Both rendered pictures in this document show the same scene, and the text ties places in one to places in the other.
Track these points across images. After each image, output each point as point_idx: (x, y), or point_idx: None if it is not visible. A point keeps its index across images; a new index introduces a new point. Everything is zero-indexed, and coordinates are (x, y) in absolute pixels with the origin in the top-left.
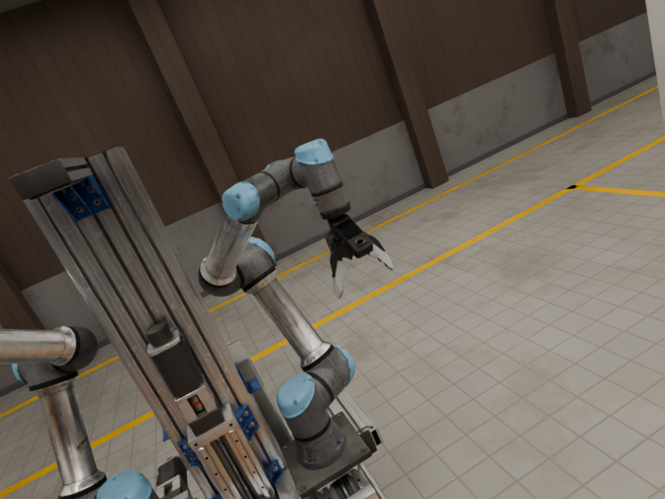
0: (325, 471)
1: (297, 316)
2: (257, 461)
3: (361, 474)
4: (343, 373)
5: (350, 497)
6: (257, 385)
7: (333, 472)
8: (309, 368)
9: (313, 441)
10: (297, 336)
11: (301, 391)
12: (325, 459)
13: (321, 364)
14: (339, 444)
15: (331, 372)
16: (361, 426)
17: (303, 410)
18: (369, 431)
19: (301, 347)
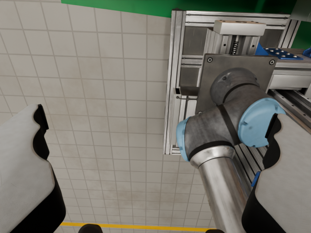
0: (247, 64)
1: (228, 209)
2: (286, 111)
3: (216, 52)
4: (195, 120)
5: (240, 33)
6: (258, 175)
7: (243, 57)
8: (231, 143)
9: (253, 83)
10: (236, 183)
11: (264, 114)
12: (245, 70)
13: (219, 137)
14: (222, 78)
15: (211, 125)
16: (183, 102)
17: (267, 98)
18: (181, 95)
19: (233, 169)
